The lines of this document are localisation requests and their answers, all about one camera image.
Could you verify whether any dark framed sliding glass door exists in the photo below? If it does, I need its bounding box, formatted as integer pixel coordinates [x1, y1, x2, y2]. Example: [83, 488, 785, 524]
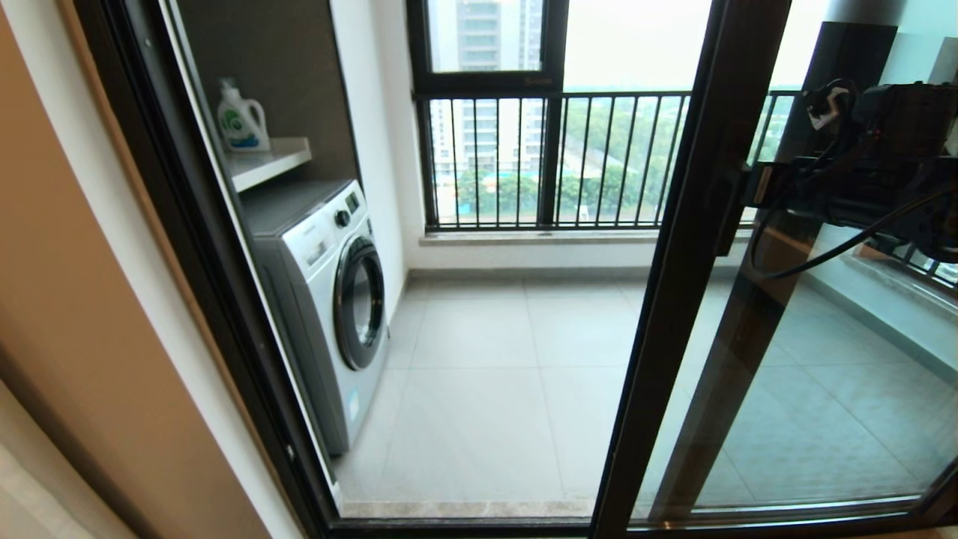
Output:
[591, 0, 958, 539]

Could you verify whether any black metal balcony railing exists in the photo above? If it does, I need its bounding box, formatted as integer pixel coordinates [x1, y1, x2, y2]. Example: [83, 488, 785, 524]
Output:
[427, 90, 798, 229]

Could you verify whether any dark framed fixed glass panel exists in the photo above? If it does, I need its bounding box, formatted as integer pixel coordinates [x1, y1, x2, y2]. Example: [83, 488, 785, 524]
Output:
[650, 21, 958, 517]

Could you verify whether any grey stone window sill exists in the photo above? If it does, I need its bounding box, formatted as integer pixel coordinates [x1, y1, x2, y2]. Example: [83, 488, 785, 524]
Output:
[419, 228, 753, 246]

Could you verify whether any white front-load washing machine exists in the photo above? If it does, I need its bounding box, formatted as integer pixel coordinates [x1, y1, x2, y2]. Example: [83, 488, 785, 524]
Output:
[239, 178, 390, 456]

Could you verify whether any white detergent bottle green label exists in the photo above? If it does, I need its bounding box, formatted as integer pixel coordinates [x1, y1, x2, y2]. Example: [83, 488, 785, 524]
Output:
[217, 79, 272, 153]

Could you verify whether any white curtain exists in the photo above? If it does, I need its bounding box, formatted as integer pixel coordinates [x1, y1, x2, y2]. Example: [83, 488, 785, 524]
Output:
[0, 382, 135, 539]

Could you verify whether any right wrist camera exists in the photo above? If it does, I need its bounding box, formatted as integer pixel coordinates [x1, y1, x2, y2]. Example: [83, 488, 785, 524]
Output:
[805, 79, 858, 135]

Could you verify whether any dark window frame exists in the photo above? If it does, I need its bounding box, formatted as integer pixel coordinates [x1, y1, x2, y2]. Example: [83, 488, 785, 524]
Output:
[406, 0, 567, 230]

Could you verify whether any white wall shelf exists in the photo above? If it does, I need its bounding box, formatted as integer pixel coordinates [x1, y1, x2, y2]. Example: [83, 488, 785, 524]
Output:
[225, 137, 313, 193]

